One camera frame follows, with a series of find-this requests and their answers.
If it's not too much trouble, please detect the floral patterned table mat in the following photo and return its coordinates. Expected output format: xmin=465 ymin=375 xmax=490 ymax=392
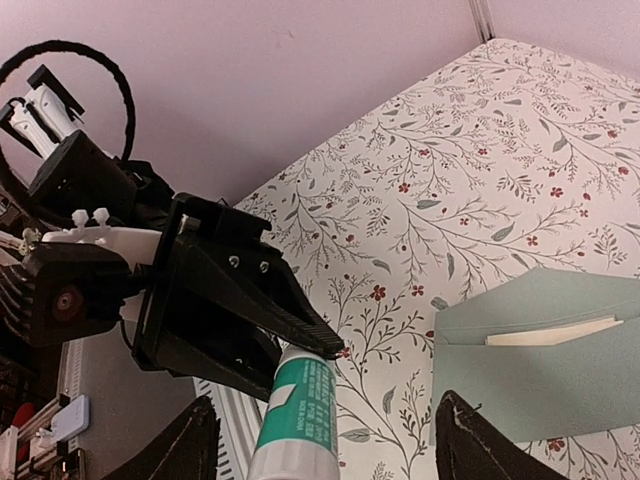
xmin=239 ymin=39 xmax=639 ymax=479

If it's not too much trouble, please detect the front aluminium rail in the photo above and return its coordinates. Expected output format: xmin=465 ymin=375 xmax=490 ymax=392
xmin=193 ymin=378 xmax=267 ymax=480

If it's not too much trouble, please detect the left black camera cable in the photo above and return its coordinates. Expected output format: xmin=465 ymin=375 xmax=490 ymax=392
xmin=0 ymin=39 xmax=139 ymax=221

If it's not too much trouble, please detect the blue white device off-table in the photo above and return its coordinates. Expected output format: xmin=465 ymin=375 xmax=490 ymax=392
xmin=51 ymin=395 xmax=90 ymax=442

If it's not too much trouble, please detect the beige letter paper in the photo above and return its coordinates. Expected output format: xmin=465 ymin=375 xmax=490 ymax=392
xmin=485 ymin=316 xmax=624 ymax=347

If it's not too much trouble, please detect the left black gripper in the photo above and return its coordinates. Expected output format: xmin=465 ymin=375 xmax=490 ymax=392
xmin=133 ymin=194 xmax=344 ymax=401

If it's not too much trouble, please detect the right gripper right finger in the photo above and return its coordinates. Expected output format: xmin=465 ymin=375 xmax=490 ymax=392
xmin=435 ymin=390 xmax=564 ymax=480

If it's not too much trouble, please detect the teal blue envelope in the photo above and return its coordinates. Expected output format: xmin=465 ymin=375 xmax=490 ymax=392
xmin=432 ymin=268 xmax=639 ymax=442

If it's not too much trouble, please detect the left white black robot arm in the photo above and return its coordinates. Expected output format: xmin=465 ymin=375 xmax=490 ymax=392
xmin=1 ymin=131 xmax=344 ymax=400

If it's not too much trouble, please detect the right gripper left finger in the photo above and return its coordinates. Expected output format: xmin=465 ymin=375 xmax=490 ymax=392
xmin=104 ymin=396 xmax=220 ymax=480

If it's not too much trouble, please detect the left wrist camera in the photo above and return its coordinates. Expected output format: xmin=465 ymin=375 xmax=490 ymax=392
xmin=23 ymin=243 xmax=131 ymax=347

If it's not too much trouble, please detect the left aluminium frame post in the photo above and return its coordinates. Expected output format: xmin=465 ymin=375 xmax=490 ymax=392
xmin=468 ymin=0 xmax=496 ymax=43

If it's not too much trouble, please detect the green white glue stick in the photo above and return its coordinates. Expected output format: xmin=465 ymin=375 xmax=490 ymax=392
xmin=248 ymin=345 xmax=340 ymax=480

